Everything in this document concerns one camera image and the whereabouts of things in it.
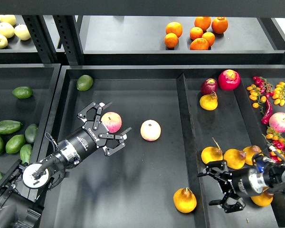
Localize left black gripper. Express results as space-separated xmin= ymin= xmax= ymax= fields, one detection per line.
xmin=58 ymin=102 xmax=132 ymax=162

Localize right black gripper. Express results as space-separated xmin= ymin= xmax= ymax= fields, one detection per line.
xmin=197 ymin=160 xmax=268 ymax=213

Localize yellow pear under right arm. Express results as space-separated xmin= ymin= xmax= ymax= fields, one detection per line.
xmin=250 ymin=191 xmax=274 ymax=207

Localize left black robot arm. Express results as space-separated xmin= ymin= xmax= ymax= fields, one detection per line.
xmin=0 ymin=102 xmax=131 ymax=228

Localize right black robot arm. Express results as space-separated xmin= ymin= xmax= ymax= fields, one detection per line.
xmin=198 ymin=145 xmax=285 ymax=213

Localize green avocado top of tray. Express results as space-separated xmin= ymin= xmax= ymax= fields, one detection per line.
xmin=76 ymin=75 xmax=94 ymax=91

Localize dark green avocado upright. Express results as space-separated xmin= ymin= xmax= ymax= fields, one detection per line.
xmin=25 ymin=123 xmax=38 ymax=144

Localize green avocado lower cluster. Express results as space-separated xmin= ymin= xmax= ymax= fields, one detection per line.
xmin=19 ymin=143 xmax=33 ymax=164

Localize green avocado cluster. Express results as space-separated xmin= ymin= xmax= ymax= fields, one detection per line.
xmin=5 ymin=134 xmax=26 ymax=154
xmin=19 ymin=143 xmax=33 ymax=164

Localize green avocado middle cluster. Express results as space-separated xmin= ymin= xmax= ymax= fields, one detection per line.
xmin=5 ymin=134 xmax=26 ymax=154

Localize green avocado left tray top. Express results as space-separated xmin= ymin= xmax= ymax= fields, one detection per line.
xmin=12 ymin=86 xmax=33 ymax=99

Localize pale yellow pear right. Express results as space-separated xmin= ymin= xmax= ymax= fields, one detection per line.
xmin=14 ymin=24 xmax=31 ymax=41

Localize pale yellow pear middle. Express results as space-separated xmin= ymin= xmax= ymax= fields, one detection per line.
xmin=0 ymin=22 xmax=15 ymax=38

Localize pale yellow pear top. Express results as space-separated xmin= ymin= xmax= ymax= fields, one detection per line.
xmin=0 ymin=15 xmax=16 ymax=26

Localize pink red apple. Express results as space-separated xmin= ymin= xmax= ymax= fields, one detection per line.
xmin=101 ymin=112 xmax=122 ymax=133

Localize pale pink apple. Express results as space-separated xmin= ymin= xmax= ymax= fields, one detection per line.
xmin=140 ymin=120 xmax=161 ymax=142

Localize mixed cherry tomato cluster lower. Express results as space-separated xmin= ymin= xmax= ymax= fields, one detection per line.
xmin=263 ymin=127 xmax=285 ymax=161

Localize red chili pepper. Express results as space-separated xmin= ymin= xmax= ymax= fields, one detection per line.
xmin=261 ymin=98 xmax=273 ymax=124

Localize black center tray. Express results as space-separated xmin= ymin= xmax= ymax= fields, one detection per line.
xmin=40 ymin=66 xmax=285 ymax=228

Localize black tray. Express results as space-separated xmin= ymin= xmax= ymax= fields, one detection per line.
xmin=40 ymin=66 xmax=285 ymax=228
xmin=0 ymin=64 xmax=60 ymax=175

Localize black left tray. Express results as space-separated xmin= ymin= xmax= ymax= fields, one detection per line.
xmin=0 ymin=64 xmax=60 ymax=175

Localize pink apple far right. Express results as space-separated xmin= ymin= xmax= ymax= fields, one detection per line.
xmin=269 ymin=112 xmax=285 ymax=133

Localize orange cherry tomato cluster left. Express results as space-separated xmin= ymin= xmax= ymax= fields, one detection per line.
xmin=246 ymin=84 xmax=267 ymax=108

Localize orange cherry tomato cluster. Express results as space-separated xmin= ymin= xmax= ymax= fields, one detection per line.
xmin=246 ymin=84 xmax=267 ymax=108
xmin=272 ymin=81 xmax=285 ymax=106

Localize dark red small apple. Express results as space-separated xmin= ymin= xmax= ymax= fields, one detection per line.
xmin=200 ymin=78 xmax=218 ymax=95

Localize black shelf rack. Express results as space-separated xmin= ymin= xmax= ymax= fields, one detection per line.
xmin=0 ymin=0 xmax=285 ymax=65

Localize red apple right tray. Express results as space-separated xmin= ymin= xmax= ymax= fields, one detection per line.
xmin=218 ymin=69 xmax=241 ymax=91

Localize red cherry tomato cluster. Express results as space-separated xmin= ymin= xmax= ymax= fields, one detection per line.
xmin=252 ymin=76 xmax=274 ymax=98

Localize orange cherry tomato cluster right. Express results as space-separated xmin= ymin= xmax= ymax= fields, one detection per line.
xmin=272 ymin=81 xmax=285 ymax=106

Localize orange on shelf lower left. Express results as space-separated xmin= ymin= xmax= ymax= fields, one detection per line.
xmin=164 ymin=33 xmax=179 ymax=48

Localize orange on shelf far left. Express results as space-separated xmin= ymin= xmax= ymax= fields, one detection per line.
xmin=165 ymin=21 xmax=183 ymax=38

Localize orange on shelf front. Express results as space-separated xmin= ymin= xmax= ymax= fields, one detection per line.
xmin=190 ymin=38 xmax=209 ymax=50

